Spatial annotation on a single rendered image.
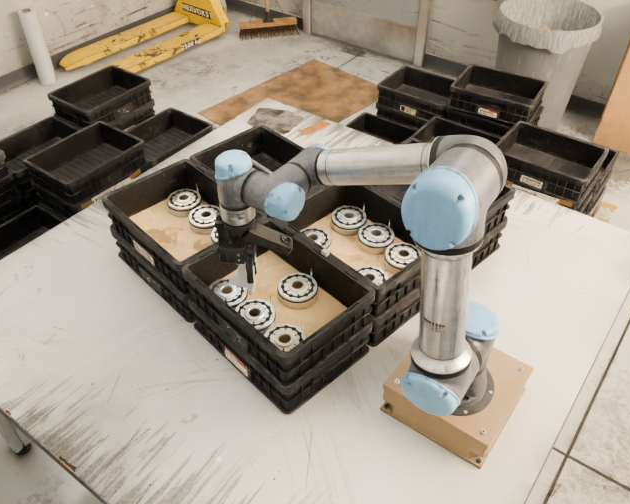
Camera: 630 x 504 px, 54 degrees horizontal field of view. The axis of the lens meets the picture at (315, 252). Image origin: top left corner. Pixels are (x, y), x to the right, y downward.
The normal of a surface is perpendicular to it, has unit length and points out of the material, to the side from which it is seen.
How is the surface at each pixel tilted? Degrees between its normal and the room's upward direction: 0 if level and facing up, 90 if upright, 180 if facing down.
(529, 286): 0
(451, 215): 81
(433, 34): 90
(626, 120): 73
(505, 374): 3
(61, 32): 90
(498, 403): 3
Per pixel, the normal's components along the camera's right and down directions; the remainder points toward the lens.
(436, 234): -0.56, 0.42
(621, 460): 0.00, -0.74
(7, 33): 0.80, 0.40
